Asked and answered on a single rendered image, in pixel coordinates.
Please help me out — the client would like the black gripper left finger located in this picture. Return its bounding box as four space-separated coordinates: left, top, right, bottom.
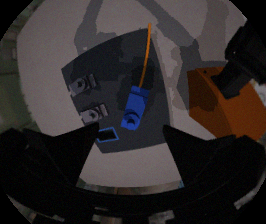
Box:
23 121 100 186

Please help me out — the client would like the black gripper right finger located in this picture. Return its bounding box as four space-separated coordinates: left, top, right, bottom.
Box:
162 124 237 186

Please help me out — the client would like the blue micro servo with orange cable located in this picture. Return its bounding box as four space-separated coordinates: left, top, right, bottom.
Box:
121 23 152 129

